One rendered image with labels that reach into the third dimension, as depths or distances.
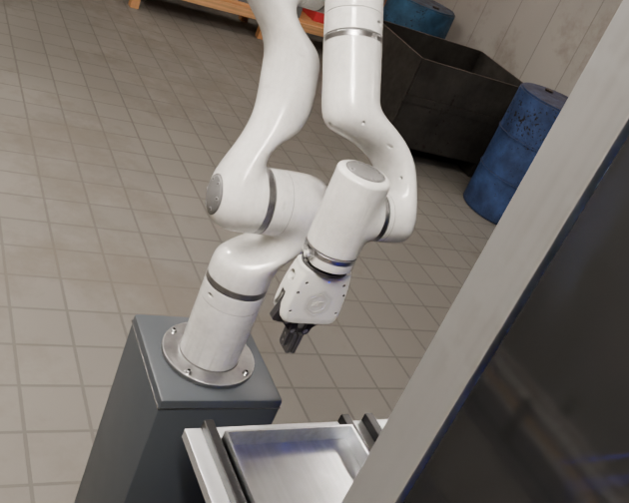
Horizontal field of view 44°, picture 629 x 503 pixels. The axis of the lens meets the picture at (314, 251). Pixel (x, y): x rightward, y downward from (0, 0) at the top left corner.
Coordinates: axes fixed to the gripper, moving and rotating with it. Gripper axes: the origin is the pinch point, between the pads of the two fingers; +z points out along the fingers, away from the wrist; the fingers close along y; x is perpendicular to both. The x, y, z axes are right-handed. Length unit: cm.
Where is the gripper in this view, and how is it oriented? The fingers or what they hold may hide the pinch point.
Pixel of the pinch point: (291, 338)
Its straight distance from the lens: 126.2
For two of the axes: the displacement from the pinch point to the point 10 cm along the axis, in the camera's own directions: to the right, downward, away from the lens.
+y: 8.5, 0.9, 5.1
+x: -3.8, -5.7, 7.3
